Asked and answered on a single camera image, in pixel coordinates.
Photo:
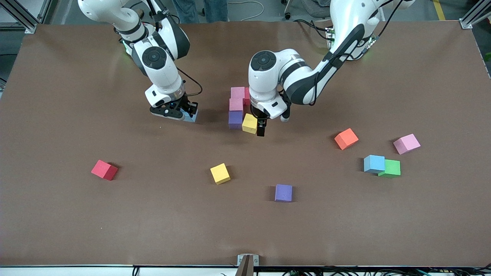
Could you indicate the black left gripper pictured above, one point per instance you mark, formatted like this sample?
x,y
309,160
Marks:
x,y
261,122

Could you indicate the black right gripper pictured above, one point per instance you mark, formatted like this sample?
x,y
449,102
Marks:
x,y
185,102

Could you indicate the yellow foam cube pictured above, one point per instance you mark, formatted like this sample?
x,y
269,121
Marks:
x,y
249,123
220,173

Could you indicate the blue foam cube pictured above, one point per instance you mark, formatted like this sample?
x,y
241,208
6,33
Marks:
x,y
374,164
191,117

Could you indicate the purple foam cube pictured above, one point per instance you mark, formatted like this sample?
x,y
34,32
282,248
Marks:
x,y
283,193
235,119

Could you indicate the pink foam cube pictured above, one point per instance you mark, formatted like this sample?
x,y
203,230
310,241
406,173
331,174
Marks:
x,y
406,143
238,92
236,104

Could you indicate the red foam cube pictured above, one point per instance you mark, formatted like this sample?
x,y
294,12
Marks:
x,y
104,170
247,96

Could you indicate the orange foam cube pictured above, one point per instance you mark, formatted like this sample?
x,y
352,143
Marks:
x,y
346,138

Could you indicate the green foam cube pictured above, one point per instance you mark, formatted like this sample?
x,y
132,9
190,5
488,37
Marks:
x,y
393,168

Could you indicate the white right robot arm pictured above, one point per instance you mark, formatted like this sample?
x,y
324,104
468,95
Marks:
x,y
161,73

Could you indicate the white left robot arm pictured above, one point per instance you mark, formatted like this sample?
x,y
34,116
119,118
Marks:
x,y
264,76

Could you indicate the black chair caster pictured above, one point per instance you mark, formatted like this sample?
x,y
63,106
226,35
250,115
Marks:
x,y
287,16

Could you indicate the metal table edge bracket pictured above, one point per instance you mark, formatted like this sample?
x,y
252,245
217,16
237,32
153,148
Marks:
x,y
247,262

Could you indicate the aluminium frame profile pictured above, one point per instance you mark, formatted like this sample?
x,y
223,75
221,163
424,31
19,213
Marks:
x,y
30,28
465,23

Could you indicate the white table edge rail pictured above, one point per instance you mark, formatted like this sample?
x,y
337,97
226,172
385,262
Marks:
x,y
57,271

